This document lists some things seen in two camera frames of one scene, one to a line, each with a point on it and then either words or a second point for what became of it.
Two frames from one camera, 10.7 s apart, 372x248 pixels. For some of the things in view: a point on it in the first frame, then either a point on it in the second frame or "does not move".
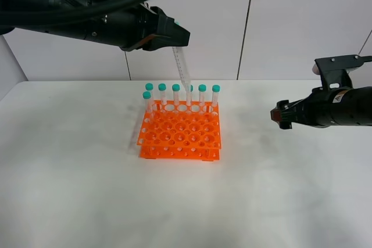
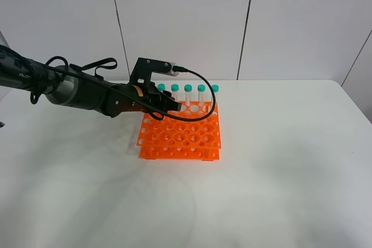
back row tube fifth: [201, 90] does not move
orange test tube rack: [180, 130] does not move
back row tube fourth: [189, 89] does not move
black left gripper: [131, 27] to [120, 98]
